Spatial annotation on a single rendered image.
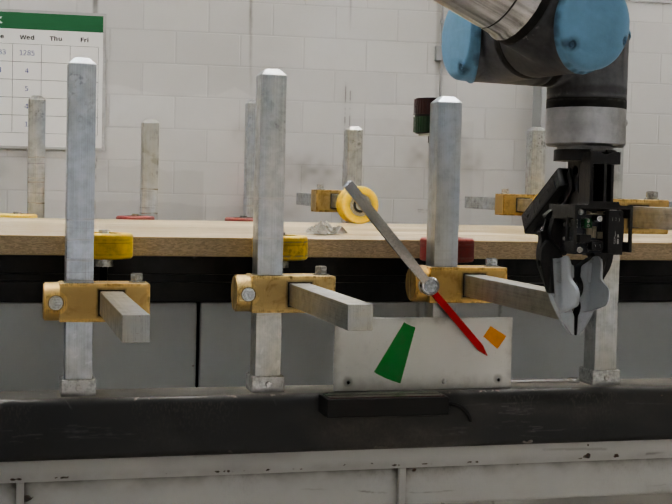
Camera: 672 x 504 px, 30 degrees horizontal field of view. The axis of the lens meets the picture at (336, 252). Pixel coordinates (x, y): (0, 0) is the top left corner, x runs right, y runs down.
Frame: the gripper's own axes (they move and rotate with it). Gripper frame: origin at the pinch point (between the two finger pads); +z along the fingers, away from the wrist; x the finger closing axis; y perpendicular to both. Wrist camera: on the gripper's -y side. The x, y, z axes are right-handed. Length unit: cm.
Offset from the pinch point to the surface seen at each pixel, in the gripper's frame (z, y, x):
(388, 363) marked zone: 8.5, -30.8, -12.4
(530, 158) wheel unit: -25, -141, 57
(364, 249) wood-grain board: -6.5, -47.3, -11.4
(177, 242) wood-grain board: -7, -47, -39
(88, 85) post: -28, -31, -53
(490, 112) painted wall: -82, -724, 281
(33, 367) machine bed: 11, -53, -59
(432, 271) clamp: -4.2, -30.7, -6.4
